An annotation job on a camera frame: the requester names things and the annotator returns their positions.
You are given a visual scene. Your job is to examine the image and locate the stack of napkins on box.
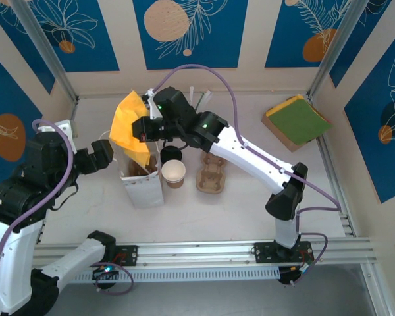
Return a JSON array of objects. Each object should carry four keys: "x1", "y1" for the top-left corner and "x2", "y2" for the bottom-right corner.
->
[{"x1": 261, "y1": 95, "x2": 333, "y2": 153}]

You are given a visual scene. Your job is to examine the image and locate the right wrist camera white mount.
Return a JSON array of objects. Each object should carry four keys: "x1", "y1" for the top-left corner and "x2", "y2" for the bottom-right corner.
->
[{"x1": 144, "y1": 88, "x2": 161, "y2": 120}]

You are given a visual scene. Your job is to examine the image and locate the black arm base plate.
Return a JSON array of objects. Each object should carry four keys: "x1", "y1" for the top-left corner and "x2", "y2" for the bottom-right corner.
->
[
  {"x1": 85, "y1": 244, "x2": 139, "y2": 267},
  {"x1": 253, "y1": 241, "x2": 315, "y2": 264}
]

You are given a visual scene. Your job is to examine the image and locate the aluminium frame post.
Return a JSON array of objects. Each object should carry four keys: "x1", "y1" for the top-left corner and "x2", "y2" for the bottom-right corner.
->
[
  {"x1": 11, "y1": 0, "x2": 79, "y2": 105},
  {"x1": 306, "y1": 0, "x2": 363, "y2": 101}
]

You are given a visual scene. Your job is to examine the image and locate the aluminium mounting rail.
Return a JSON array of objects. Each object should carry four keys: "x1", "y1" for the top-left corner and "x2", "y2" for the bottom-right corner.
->
[{"x1": 32, "y1": 237, "x2": 375, "y2": 271}]

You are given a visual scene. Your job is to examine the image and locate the black plastic cup lid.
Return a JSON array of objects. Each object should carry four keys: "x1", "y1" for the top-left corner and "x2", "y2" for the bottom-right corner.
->
[{"x1": 160, "y1": 147, "x2": 182, "y2": 165}]

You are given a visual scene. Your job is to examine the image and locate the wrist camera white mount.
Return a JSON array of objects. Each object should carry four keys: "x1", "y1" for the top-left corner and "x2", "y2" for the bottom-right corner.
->
[
  {"x1": 36, "y1": 118, "x2": 77, "y2": 154},
  {"x1": 144, "y1": 88, "x2": 161, "y2": 120}
]

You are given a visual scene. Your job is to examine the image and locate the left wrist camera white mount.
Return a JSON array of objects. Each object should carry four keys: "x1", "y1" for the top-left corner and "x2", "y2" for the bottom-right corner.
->
[{"x1": 36, "y1": 118, "x2": 77, "y2": 154}]

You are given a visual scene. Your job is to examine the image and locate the brown pulp cup carrier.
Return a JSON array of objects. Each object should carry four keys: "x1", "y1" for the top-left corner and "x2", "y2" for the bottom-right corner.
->
[{"x1": 196, "y1": 151, "x2": 227, "y2": 195}]

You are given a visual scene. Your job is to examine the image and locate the green tissue paper sheet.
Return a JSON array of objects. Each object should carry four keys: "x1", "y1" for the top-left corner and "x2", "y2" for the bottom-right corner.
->
[{"x1": 269, "y1": 99, "x2": 332, "y2": 145}]

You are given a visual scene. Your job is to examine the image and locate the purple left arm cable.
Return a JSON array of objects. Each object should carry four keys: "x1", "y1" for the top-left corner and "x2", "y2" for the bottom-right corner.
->
[{"x1": 0, "y1": 118, "x2": 134, "y2": 316}]

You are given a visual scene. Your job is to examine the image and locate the yellow tissue paper sheet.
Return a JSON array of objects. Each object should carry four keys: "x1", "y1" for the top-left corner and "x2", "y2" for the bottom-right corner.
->
[
  {"x1": 265, "y1": 94, "x2": 332, "y2": 124},
  {"x1": 109, "y1": 90, "x2": 155, "y2": 167}
]

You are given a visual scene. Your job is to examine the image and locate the white slotted cable duct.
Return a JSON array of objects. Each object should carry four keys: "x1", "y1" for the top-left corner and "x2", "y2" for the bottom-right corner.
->
[{"x1": 57, "y1": 266, "x2": 280, "y2": 284}]

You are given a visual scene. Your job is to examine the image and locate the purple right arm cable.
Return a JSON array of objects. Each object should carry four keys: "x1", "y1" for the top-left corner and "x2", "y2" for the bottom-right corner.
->
[{"x1": 152, "y1": 64, "x2": 342, "y2": 286}]

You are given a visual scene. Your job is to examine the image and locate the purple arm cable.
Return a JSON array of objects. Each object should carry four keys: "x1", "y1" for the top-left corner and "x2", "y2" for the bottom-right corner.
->
[
  {"x1": 152, "y1": 64, "x2": 342, "y2": 286},
  {"x1": 0, "y1": 118, "x2": 134, "y2": 316}
]

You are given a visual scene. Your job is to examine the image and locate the white cartoon animal paper bag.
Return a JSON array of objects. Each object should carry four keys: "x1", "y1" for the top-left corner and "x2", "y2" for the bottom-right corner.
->
[{"x1": 98, "y1": 130, "x2": 165, "y2": 209}]

